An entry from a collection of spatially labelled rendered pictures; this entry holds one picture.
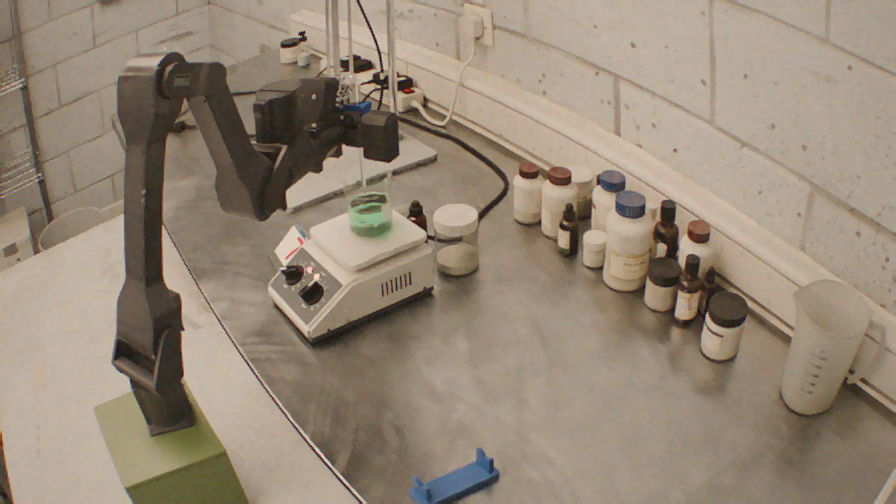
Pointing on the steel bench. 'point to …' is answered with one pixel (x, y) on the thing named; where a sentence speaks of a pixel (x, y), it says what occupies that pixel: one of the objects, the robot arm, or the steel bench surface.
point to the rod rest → (455, 481)
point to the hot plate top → (352, 256)
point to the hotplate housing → (365, 289)
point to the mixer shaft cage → (339, 51)
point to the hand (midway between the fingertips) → (353, 113)
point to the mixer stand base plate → (300, 193)
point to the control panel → (305, 285)
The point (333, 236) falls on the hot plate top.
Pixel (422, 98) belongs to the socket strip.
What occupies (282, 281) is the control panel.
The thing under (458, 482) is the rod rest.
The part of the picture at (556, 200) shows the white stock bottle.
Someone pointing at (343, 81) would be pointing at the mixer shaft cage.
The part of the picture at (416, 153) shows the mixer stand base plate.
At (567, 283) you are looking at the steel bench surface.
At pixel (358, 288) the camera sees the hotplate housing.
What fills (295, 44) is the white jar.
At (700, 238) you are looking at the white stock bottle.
